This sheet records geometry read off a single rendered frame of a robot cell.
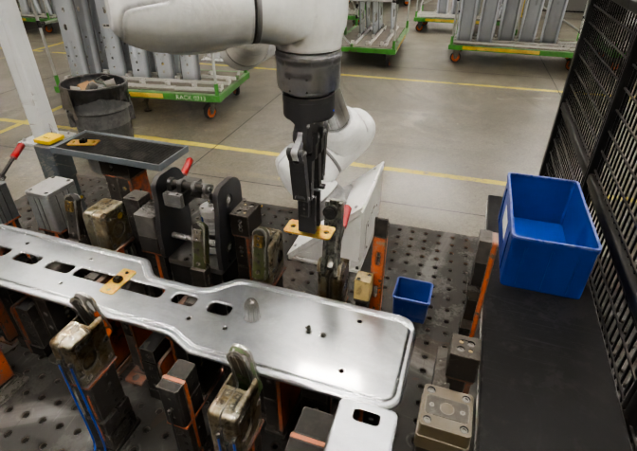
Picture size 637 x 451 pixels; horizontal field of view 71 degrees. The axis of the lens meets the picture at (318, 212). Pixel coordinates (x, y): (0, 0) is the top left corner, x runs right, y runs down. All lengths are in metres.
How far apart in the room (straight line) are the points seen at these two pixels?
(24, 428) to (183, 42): 1.02
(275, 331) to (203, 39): 0.58
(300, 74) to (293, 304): 0.54
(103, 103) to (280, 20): 3.27
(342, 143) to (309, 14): 1.00
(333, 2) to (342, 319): 0.61
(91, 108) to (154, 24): 3.27
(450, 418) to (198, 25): 0.64
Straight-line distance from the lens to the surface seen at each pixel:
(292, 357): 0.89
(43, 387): 1.41
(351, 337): 0.92
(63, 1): 5.67
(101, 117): 3.85
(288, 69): 0.62
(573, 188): 1.28
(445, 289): 1.53
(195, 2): 0.55
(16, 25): 4.80
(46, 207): 1.36
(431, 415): 0.76
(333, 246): 0.96
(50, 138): 1.57
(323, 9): 0.59
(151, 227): 1.21
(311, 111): 0.63
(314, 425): 0.83
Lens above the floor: 1.68
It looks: 32 degrees down
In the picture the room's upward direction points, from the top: straight up
